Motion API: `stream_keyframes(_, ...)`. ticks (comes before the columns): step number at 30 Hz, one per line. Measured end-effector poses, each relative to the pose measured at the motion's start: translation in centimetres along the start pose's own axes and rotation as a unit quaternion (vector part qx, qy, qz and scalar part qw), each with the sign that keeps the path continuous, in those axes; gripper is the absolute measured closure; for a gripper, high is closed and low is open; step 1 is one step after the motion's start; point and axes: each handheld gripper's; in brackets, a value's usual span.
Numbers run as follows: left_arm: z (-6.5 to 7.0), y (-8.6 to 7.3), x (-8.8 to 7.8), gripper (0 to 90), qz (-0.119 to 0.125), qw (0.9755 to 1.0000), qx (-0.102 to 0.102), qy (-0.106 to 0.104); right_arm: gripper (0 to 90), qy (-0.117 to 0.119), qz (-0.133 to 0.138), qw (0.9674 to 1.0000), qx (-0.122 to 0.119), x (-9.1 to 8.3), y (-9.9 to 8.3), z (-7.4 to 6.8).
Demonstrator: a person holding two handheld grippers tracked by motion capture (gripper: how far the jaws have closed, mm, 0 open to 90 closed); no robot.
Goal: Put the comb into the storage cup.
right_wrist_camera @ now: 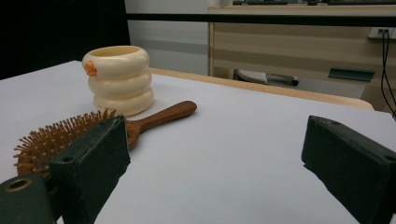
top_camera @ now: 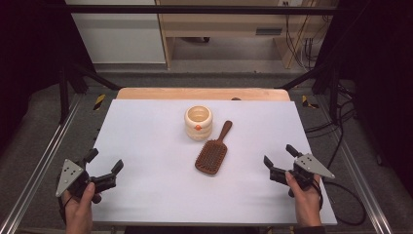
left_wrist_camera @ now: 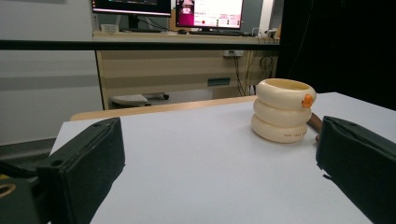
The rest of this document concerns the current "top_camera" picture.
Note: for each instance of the grey panel on desk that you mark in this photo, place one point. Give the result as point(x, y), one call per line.
point(269, 31)

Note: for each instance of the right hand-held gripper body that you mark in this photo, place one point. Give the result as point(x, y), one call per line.
point(311, 165)

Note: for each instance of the light wooden desk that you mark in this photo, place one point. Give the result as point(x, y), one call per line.
point(227, 24)

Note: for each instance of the person's left hand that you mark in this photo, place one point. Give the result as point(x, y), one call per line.
point(79, 211)

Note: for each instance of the white cabinet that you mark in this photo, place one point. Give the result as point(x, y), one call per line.
point(120, 35)

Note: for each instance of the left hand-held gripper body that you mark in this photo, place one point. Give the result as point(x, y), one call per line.
point(68, 174)

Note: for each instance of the person's black right sleeve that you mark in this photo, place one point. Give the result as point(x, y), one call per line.
point(310, 230)

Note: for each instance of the white table board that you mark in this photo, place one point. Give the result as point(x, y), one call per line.
point(156, 182)

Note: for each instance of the cream ribbed cup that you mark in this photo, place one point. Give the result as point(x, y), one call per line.
point(198, 123)

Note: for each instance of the yellow black tape marker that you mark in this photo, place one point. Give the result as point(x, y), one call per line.
point(307, 102)
point(99, 101)

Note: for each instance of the black curtain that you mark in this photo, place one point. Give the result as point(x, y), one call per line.
point(380, 65)
point(29, 48)

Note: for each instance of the person's right hand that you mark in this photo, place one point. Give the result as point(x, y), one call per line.
point(305, 203)

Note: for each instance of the wooden table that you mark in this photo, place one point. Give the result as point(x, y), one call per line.
point(181, 93)

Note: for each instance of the brown wooden hairbrush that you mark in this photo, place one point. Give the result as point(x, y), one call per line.
point(212, 156)

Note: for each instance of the black metal stand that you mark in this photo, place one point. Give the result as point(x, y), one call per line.
point(331, 87)
point(65, 94)

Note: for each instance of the aluminium rail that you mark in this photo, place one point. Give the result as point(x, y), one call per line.
point(360, 175)
point(42, 162)

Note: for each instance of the black horizontal frame bar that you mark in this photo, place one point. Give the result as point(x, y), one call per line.
point(195, 9)

